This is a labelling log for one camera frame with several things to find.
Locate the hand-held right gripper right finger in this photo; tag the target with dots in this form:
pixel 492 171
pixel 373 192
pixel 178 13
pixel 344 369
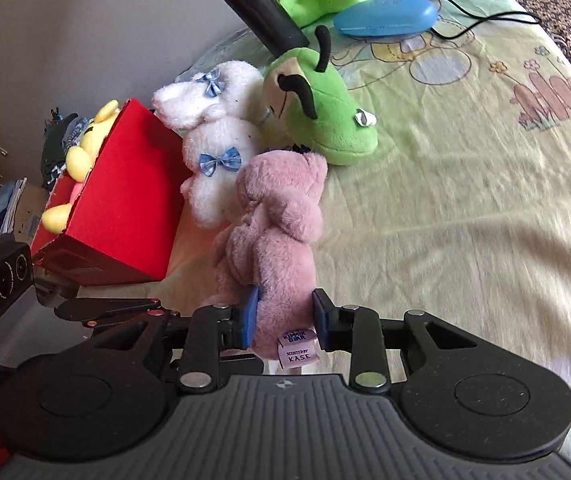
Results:
pixel 321 319

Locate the white plush bunny blue bows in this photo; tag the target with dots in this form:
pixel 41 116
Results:
pixel 215 135

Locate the green plush head black antennae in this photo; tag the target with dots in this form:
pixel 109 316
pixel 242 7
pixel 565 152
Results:
pixel 325 110

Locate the printed cartoon bed sheet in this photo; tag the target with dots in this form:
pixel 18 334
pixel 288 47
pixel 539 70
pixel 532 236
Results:
pixel 465 210

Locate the black thermos bottle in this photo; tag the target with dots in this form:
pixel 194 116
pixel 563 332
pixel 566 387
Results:
pixel 250 0

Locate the yellow plush tiger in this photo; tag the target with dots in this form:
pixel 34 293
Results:
pixel 82 157

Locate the pink plush bear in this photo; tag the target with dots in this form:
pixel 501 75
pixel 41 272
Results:
pixel 275 240

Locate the red cardboard box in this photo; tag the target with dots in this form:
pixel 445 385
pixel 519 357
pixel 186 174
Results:
pixel 125 200

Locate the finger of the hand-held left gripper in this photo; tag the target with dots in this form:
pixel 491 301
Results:
pixel 110 306

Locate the brown cardboard box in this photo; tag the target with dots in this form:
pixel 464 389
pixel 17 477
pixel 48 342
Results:
pixel 30 210

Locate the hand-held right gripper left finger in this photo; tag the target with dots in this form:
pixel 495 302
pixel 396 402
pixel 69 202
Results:
pixel 250 317

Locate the blue glasses case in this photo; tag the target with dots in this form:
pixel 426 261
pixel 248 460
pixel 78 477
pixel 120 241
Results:
pixel 385 17

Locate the pile of clothes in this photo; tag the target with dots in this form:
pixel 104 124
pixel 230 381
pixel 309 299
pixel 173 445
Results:
pixel 57 135

